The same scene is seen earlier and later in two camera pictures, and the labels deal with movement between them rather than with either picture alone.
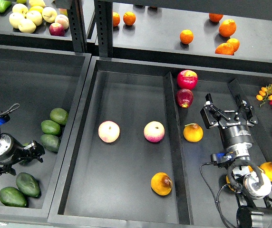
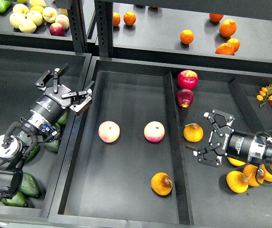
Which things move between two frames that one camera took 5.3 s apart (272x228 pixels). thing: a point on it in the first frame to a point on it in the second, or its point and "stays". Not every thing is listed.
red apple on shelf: [56, 29] stays
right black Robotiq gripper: [236, 132] to [234, 144]
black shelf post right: [103, 16] stays
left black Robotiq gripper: [10, 151] to [50, 106]
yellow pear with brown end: [161, 184] stays
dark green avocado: [28, 185] stays
